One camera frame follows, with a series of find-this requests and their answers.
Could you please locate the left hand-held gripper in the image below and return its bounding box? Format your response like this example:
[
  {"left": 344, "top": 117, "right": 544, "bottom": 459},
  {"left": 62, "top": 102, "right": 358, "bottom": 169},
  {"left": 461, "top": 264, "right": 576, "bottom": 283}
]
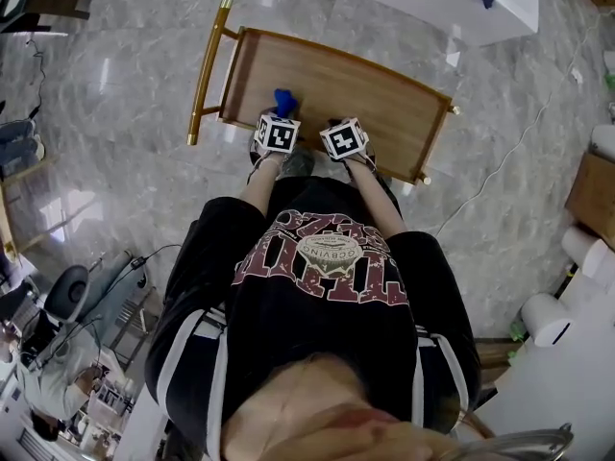
[{"left": 253, "top": 106, "right": 303, "bottom": 155}]

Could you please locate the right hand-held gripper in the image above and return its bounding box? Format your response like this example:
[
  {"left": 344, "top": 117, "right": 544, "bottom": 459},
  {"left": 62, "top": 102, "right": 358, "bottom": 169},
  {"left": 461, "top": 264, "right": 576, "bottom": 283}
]
[{"left": 318, "top": 116, "right": 370, "bottom": 163}]

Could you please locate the blue cloth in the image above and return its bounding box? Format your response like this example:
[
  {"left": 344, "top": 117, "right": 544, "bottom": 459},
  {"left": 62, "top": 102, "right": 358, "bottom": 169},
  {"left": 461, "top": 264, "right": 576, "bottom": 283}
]
[{"left": 273, "top": 87, "right": 298, "bottom": 117}]

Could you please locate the wooden serving cart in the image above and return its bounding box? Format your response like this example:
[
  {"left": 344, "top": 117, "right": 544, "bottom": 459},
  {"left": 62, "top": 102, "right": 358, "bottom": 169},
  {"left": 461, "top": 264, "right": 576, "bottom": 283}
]
[{"left": 185, "top": 0, "right": 461, "bottom": 186}]

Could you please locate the person's left forearm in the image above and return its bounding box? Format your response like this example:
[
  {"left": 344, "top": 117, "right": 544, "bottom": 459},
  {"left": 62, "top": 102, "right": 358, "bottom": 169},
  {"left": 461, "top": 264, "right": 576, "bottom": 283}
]
[{"left": 239, "top": 156, "right": 284, "bottom": 220}]

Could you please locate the person's right forearm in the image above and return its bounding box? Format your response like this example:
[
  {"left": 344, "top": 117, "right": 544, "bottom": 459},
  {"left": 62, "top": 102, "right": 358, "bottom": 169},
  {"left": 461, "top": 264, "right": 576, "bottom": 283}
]
[{"left": 346, "top": 158, "right": 407, "bottom": 237}]

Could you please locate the white counter with holes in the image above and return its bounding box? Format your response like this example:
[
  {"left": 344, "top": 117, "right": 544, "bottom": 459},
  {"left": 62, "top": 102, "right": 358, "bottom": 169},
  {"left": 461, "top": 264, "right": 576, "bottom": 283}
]
[{"left": 230, "top": 0, "right": 539, "bottom": 48}]

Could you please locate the person's black printed t-shirt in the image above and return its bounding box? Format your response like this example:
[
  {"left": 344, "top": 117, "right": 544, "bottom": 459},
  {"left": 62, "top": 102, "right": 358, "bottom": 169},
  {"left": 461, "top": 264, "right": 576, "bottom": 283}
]
[{"left": 145, "top": 175, "right": 483, "bottom": 461}]

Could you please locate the large cardboard box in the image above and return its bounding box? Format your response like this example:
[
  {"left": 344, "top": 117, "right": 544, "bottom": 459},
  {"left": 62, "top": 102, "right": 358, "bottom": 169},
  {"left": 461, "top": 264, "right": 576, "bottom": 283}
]
[{"left": 565, "top": 154, "right": 615, "bottom": 250}]

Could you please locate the black office chair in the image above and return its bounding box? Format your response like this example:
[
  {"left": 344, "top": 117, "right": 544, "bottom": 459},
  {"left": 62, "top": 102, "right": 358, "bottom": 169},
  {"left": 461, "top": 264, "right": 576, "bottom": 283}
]
[{"left": 46, "top": 264, "right": 91, "bottom": 325}]

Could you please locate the brown wooden bench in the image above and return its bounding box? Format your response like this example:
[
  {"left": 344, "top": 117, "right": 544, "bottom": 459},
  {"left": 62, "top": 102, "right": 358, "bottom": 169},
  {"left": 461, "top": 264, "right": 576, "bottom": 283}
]
[{"left": 473, "top": 337, "right": 523, "bottom": 384}]

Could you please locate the white toilet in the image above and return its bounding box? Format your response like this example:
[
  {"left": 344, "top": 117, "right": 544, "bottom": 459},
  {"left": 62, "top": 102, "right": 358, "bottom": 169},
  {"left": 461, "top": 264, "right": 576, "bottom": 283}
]
[
  {"left": 521, "top": 293, "right": 576, "bottom": 349},
  {"left": 590, "top": 125, "right": 615, "bottom": 158},
  {"left": 561, "top": 226, "right": 615, "bottom": 282}
]

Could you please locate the person's neck and chin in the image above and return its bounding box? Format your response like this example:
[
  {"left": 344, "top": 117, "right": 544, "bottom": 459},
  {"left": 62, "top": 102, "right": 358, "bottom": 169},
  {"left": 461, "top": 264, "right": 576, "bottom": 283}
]
[{"left": 220, "top": 357, "right": 481, "bottom": 461}]

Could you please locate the light wooden table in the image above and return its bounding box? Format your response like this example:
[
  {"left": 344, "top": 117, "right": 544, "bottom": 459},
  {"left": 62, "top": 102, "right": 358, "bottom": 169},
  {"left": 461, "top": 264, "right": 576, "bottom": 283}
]
[{"left": 0, "top": 156, "right": 97, "bottom": 258}]

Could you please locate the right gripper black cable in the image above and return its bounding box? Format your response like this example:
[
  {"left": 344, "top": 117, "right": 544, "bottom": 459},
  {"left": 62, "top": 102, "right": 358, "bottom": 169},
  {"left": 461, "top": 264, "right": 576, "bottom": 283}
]
[{"left": 367, "top": 154, "right": 404, "bottom": 220}]

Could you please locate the black cable with adapter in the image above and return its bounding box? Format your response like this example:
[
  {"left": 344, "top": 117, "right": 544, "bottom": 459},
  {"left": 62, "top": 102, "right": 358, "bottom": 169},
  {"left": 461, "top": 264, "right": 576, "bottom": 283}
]
[{"left": 71, "top": 243, "right": 184, "bottom": 335}]

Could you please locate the white floor cable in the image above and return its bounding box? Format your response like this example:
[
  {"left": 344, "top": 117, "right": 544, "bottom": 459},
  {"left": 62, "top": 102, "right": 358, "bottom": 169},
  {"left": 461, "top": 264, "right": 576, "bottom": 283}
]
[{"left": 434, "top": 12, "right": 607, "bottom": 239}]

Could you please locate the thin black cable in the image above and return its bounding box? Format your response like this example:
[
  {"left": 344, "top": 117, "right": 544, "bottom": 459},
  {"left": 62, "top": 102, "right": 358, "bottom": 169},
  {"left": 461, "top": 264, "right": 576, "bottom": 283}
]
[{"left": 26, "top": 38, "right": 47, "bottom": 120}]

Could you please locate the metal glasses frame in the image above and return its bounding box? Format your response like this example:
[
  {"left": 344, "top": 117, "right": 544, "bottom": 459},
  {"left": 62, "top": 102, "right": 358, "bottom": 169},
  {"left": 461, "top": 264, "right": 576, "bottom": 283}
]
[{"left": 446, "top": 423, "right": 576, "bottom": 461}]

